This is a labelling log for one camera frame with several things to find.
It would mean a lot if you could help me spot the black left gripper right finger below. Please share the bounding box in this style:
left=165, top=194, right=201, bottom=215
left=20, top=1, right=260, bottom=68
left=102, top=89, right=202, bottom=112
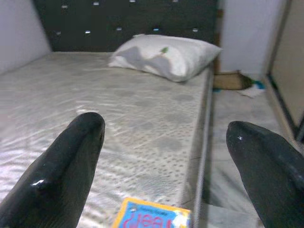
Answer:
left=225, top=120, right=304, bottom=228

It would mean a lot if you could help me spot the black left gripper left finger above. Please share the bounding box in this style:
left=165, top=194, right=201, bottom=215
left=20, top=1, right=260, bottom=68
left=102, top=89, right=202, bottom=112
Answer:
left=0, top=112, right=106, bottom=228

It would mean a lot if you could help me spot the yellow blue children's board book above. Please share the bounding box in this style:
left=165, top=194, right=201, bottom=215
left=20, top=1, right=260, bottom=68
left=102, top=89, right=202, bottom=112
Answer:
left=111, top=197, right=192, bottom=228

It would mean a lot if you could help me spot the white pillow green print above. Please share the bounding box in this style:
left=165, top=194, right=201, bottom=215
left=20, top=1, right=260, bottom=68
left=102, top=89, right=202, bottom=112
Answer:
left=108, top=34, right=223, bottom=83

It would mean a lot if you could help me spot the blue green packet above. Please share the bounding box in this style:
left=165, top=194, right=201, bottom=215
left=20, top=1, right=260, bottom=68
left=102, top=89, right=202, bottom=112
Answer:
left=251, top=79, right=266, bottom=91

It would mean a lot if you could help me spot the white grey patterned mattress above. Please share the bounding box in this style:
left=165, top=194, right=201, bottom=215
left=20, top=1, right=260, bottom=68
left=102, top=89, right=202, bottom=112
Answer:
left=0, top=51, right=214, bottom=228

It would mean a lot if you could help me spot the brown cardboard box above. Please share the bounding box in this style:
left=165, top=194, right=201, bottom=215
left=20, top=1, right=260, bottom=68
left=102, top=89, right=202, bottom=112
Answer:
left=212, top=70, right=247, bottom=91

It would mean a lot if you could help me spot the beige wardrobe door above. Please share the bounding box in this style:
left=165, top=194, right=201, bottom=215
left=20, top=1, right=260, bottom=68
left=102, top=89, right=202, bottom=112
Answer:
left=267, top=0, right=304, bottom=143

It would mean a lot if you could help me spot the dark tufted studded headboard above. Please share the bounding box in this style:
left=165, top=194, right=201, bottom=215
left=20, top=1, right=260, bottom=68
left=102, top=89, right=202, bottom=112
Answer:
left=32, top=0, right=220, bottom=53

